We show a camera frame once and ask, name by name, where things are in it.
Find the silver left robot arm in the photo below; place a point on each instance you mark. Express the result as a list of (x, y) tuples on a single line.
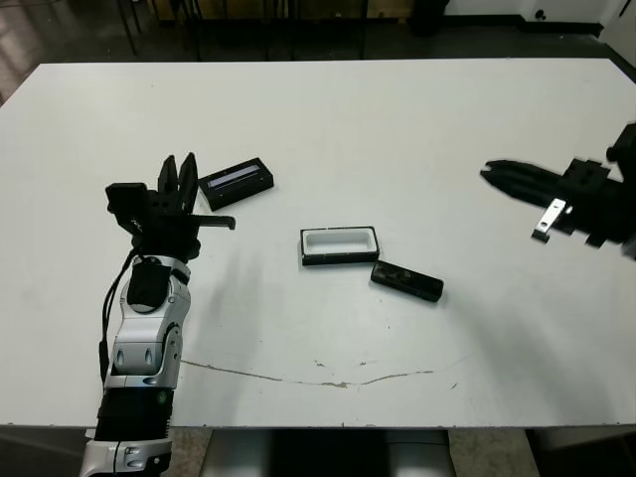
[(144, 343)]

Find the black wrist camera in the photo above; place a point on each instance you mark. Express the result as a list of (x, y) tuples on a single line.
[(126, 196), (626, 144)]

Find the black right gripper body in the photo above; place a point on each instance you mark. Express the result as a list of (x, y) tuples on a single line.
[(596, 208)]

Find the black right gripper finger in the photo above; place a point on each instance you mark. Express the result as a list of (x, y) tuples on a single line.
[(526, 171), (522, 189)]

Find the small black door stopper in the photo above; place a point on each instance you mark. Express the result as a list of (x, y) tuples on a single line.
[(540, 15)]

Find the white door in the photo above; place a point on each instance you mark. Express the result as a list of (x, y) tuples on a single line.
[(621, 30)]

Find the black bin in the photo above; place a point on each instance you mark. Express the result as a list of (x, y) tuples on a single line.
[(429, 17)]

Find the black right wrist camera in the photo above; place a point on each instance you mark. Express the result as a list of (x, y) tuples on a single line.
[(626, 144)]

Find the robot torso and legs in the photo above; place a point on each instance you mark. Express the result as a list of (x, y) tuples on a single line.
[(328, 454)]

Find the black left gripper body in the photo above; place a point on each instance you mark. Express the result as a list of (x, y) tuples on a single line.
[(166, 233)]

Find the black box white insert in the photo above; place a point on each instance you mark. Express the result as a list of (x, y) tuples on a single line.
[(338, 242)]

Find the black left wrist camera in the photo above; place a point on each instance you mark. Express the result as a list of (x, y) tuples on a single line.
[(126, 196)]

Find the slim black camera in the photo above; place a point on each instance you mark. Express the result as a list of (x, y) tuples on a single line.
[(407, 281)]

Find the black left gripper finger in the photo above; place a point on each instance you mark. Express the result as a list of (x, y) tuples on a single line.
[(169, 184), (189, 184)]

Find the black box lid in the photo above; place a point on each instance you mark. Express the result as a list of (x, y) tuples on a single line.
[(238, 186)]

